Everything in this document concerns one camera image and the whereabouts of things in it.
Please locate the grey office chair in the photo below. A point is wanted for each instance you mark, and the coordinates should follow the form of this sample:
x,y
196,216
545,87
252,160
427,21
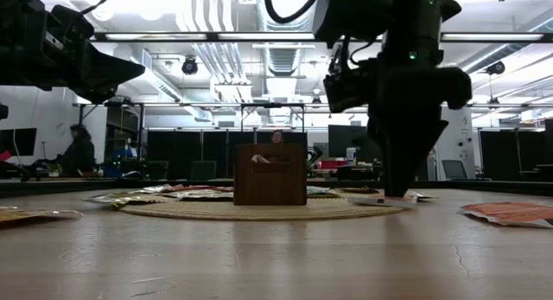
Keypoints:
x,y
453,169

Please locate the black room divider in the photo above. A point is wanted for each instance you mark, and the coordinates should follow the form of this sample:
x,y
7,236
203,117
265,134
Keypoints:
x,y
181,148
501,153

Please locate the green tea packet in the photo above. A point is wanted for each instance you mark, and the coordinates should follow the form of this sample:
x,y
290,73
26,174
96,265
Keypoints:
x,y
423,196

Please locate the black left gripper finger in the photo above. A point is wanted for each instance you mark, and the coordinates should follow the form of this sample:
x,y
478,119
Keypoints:
x,y
108,60
110,81

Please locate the white square column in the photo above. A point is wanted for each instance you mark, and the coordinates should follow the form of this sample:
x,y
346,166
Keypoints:
x,y
458,144

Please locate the person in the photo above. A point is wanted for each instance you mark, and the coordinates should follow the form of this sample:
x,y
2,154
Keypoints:
x,y
80,155
277,137

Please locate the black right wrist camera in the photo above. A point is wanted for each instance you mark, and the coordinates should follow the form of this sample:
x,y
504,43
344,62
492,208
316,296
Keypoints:
x,y
345,92

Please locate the red storage bin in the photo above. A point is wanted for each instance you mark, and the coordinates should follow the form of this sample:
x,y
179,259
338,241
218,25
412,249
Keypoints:
x,y
332,164

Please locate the black aluminium table frame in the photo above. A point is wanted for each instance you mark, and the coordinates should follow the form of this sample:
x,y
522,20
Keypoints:
x,y
65,187

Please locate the black background metal frame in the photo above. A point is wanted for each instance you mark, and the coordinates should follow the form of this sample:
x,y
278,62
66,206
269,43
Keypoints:
x,y
80,118

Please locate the snack packets left of mat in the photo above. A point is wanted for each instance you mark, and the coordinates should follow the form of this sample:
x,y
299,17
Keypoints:
x,y
108,197
142,202

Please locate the brown wooden tea box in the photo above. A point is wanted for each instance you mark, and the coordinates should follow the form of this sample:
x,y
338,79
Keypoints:
x,y
270,183

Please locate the round woven placemat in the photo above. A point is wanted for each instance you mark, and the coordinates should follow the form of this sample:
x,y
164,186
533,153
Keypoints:
x,y
259,211

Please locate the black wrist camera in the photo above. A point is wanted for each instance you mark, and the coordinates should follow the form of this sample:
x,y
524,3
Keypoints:
x,y
345,92
71,22

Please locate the black ceiling spotlight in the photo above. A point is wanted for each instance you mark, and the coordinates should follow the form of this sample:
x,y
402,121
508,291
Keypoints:
x,y
189,65
496,68

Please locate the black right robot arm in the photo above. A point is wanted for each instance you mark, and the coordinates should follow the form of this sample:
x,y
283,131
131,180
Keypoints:
x,y
410,19

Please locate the small black monitor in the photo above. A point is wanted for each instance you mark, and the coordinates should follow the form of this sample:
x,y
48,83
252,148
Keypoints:
x,y
19,141

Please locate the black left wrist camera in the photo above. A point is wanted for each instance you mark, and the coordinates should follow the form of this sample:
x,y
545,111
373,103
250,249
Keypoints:
x,y
71,22

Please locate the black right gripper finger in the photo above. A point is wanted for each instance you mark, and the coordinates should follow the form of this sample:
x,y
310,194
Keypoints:
x,y
391,153
417,140

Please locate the black beam with light strips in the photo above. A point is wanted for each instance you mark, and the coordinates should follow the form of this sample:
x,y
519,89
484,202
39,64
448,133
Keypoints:
x,y
211,36

